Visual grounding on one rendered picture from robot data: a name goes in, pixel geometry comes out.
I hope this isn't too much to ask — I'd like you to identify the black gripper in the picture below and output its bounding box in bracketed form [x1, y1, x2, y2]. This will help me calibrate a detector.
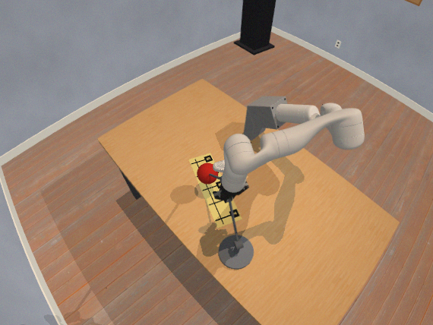
[213, 182, 249, 202]

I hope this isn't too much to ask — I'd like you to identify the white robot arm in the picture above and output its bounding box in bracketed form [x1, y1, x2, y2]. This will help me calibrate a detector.
[213, 103, 365, 193]

